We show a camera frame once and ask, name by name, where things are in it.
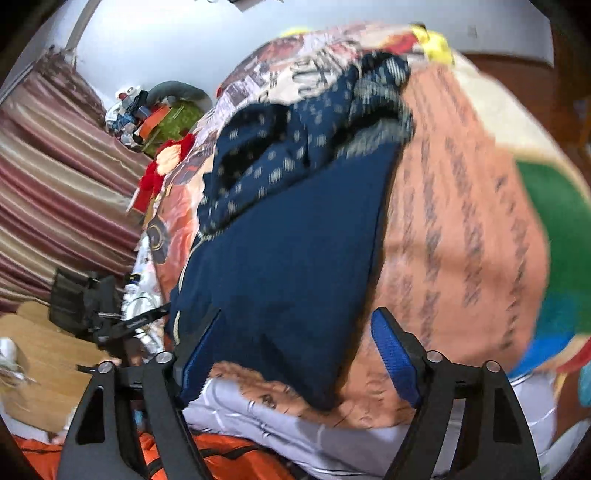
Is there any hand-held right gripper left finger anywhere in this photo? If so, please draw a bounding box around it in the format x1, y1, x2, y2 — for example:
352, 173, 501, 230
58, 307, 222, 480

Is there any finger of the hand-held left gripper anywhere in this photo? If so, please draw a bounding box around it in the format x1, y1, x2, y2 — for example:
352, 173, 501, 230
99, 305, 171, 336

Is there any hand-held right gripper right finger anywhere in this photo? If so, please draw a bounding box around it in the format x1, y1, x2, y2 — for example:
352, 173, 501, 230
370, 307, 541, 480

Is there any navy patterned zip hoodie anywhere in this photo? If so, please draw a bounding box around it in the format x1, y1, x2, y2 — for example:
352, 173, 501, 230
168, 53, 416, 411

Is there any pile of clothes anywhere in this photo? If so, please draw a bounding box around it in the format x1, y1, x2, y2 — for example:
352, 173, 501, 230
105, 85, 158, 145

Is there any tan wooden panel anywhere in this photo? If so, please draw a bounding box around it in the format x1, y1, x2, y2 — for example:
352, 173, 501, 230
0, 300, 122, 437

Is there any orange cloth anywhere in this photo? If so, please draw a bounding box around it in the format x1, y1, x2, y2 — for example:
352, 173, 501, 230
14, 429, 302, 480

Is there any white bedsheet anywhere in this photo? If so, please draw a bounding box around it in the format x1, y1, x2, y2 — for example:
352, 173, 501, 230
184, 377, 557, 480

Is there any striped curtain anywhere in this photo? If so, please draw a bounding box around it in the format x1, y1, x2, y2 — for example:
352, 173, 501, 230
0, 48, 154, 315

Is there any red plush toy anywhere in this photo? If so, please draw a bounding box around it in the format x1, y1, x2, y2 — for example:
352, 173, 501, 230
137, 134, 197, 193

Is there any printed blanket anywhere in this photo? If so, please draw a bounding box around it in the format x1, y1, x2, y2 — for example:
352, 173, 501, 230
134, 23, 591, 431

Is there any green patterned box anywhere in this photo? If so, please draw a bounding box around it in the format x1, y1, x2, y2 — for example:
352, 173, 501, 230
141, 104, 216, 158

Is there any grey neck pillow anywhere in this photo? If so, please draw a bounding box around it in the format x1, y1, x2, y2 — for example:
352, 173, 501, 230
147, 80, 211, 110

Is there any yellow cloth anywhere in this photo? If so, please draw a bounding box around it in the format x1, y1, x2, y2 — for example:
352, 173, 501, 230
411, 25, 456, 64

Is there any tangle of cables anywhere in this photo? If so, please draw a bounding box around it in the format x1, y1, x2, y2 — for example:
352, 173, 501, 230
122, 272, 168, 343

